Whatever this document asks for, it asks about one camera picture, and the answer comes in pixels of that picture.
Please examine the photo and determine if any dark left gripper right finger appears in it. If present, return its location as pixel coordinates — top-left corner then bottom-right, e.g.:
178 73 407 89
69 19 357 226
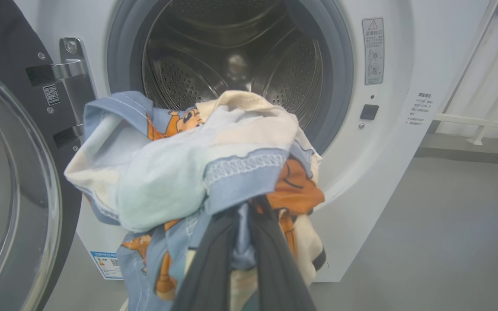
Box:
249 197 317 311

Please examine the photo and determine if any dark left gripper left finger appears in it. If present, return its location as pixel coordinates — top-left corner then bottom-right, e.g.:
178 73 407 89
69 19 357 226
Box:
171 207 241 311

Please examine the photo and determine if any blue cartoon print garment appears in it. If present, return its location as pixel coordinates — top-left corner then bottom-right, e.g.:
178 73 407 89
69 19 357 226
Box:
64 90 327 311

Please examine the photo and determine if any white front-load washing machine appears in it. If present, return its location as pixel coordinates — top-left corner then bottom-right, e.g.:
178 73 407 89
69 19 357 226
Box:
13 0 492 283

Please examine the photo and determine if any black square door latch socket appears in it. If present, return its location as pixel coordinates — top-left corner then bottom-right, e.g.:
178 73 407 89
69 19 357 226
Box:
360 104 380 121

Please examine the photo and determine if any grey rubber door gasket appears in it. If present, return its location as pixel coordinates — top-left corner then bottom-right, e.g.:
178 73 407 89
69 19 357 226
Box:
106 0 354 155

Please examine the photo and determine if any silver metal door hinge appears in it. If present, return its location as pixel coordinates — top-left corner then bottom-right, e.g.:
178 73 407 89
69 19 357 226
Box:
26 38 98 149

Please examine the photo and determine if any blue white energy label sticker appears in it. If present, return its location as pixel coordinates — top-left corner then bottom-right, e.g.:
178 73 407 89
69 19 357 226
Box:
90 251 124 280

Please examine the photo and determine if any perforated steel washer drum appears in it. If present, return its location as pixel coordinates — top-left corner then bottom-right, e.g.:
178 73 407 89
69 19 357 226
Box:
142 0 323 130

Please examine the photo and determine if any small QR code sticker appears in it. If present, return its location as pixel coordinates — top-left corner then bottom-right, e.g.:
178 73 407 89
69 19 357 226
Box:
43 84 61 105

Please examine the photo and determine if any grey warning instruction sticker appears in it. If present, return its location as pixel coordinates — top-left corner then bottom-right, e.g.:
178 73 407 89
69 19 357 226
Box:
362 17 385 86

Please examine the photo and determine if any white metal railing frame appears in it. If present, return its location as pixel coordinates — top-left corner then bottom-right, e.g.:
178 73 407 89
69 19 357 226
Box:
433 0 498 146

